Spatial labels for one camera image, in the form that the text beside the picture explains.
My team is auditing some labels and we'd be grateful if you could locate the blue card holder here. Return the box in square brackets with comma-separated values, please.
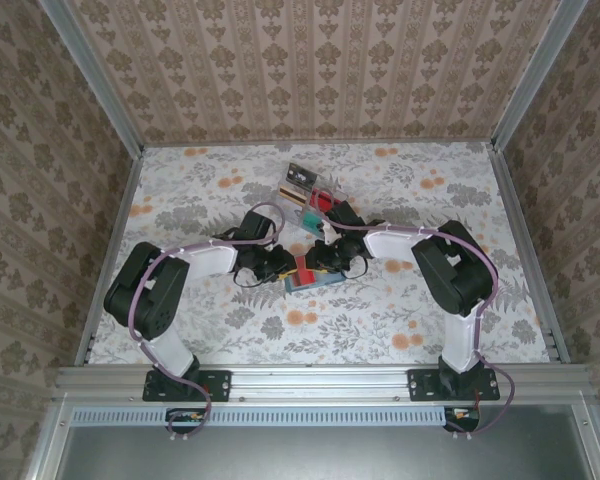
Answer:
[282, 253, 347, 295]

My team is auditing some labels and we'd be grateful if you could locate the red credit card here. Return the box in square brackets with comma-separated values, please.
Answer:
[294, 264, 322, 286]

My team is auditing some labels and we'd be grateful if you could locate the teal credit card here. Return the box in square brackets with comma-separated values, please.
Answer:
[299, 209, 327, 234]

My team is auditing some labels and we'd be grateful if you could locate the clear acrylic card organizer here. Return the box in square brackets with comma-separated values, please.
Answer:
[276, 161, 355, 237]

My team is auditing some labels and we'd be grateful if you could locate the red card pack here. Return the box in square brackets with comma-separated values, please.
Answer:
[313, 188, 344, 208]

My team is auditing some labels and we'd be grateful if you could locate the gold brown striped card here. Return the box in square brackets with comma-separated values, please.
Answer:
[278, 185, 309, 207]

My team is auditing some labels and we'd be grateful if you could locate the black and gold card pack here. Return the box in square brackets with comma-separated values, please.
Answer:
[285, 163, 318, 189]

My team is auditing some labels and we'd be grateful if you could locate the grey metal panel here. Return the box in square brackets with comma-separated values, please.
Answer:
[27, 403, 600, 480]

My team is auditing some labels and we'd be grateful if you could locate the black cable loop right gripper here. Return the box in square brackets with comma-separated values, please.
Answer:
[342, 254, 370, 279]

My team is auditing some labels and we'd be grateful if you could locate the black cable loop gripper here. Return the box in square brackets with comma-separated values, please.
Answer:
[342, 254, 370, 279]
[232, 267, 262, 289]

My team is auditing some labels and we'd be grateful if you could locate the black cable loop left gripper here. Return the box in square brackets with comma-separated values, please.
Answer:
[232, 267, 262, 289]

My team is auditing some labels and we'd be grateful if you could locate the horizontal aluminium frame rail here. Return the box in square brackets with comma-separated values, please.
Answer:
[54, 363, 595, 402]

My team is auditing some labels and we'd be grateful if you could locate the white slotted cable duct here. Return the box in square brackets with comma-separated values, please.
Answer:
[72, 406, 447, 427]

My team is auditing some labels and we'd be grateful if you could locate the aluminium table edge rail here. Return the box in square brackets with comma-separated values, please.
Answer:
[73, 148, 145, 367]
[485, 141, 572, 365]

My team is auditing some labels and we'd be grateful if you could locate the aluminium frame post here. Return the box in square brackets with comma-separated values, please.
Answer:
[38, 0, 146, 154]
[489, 0, 590, 151]

